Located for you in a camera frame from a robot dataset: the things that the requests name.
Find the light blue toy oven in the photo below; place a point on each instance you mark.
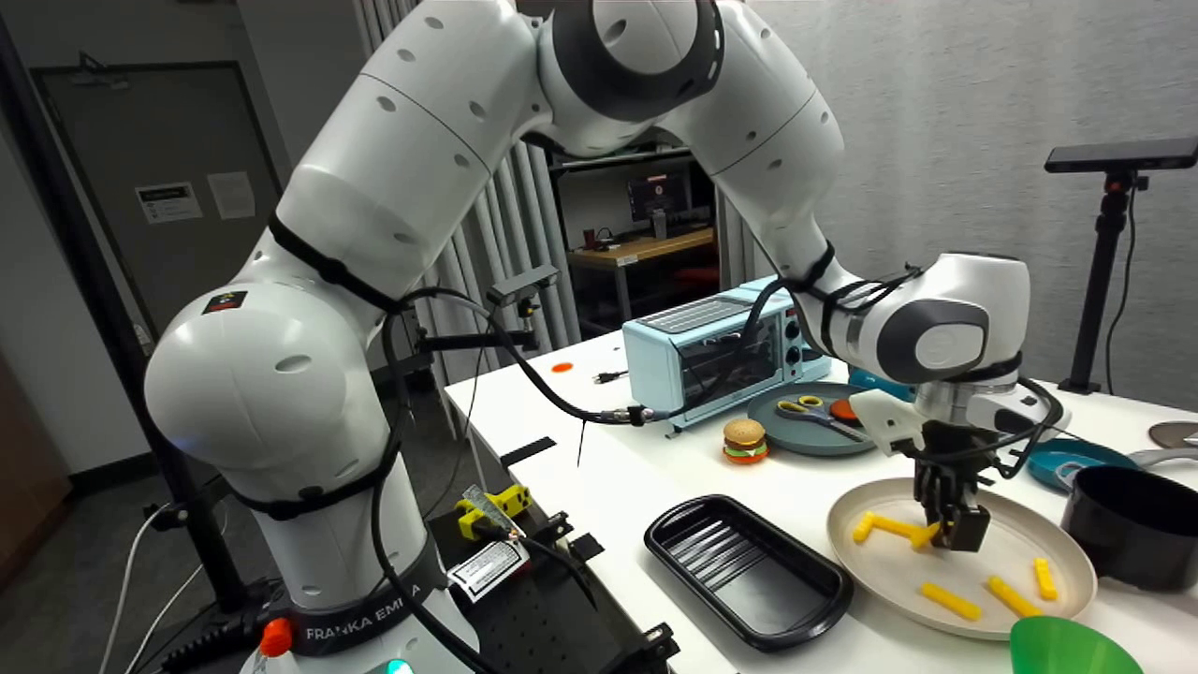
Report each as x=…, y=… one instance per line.
x=698, y=368

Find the small orange object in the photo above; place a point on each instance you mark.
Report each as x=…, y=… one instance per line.
x=561, y=368

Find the yellow toy fry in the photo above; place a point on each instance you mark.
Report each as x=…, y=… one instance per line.
x=1009, y=595
x=926, y=538
x=1047, y=578
x=861, y=524
x=951, y=599
x=901, y=524

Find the black camera on tripod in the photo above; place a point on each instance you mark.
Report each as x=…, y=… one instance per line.
x=1124, y=156

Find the small teal toy kettle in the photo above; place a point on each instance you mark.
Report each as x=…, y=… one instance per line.
x=882, y=379

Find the red toy tomato slice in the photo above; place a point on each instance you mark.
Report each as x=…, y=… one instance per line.
x=844, y=408

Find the white pleated curtain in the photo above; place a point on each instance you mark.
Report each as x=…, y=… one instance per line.
x=526, y=248

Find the grey door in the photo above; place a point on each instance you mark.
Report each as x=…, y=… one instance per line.
x=98, y=188

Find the black tape strip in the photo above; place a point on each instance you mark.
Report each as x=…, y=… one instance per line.
x=529, y=450
x=586, y=545

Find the white round plate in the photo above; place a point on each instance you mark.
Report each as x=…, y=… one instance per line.
x=1023, y=538

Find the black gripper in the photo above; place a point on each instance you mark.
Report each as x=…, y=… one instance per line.
x=958, y=450

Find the grey metal disc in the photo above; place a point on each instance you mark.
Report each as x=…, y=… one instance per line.
x=1176, y=437

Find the white bottle orange cap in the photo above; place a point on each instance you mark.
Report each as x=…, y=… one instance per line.
x=273, y=641

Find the yellow clamp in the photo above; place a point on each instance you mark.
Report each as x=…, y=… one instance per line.
x=491, y=511

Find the teal toy saucer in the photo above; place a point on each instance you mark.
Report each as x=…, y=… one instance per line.
x=1079, y=463

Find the black horizontal bar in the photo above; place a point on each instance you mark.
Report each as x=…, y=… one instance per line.
x=468, y=337

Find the black toy pot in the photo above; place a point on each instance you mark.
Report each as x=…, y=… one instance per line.
x=1126, y=524

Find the toy hamburger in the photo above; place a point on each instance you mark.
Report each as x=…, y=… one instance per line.
x=747, y=438

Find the grey toy spoon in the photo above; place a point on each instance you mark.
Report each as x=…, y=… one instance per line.
x=817, y=415

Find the green plastic cup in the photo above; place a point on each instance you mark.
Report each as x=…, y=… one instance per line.
x=1067, y=650

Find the dark grey plate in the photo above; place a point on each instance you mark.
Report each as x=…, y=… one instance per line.
x=778, y=437

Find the black tripod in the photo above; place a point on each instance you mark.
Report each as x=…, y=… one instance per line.
x=1098, y=302

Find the dark metal shelf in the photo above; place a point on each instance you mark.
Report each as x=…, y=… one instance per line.
x=622, y=157

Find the white paper sign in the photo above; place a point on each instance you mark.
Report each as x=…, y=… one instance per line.
x=228, y=194
x=164, y=202

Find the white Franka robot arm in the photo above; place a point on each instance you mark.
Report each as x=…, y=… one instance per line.
x=273, y=398

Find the black rectangular tray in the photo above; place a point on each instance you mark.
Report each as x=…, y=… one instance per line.
x=750, y=573

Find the silver metal plate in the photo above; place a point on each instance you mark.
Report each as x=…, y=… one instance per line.
x=489, y=569

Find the wooden desk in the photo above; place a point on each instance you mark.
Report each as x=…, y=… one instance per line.
x=647, y=243

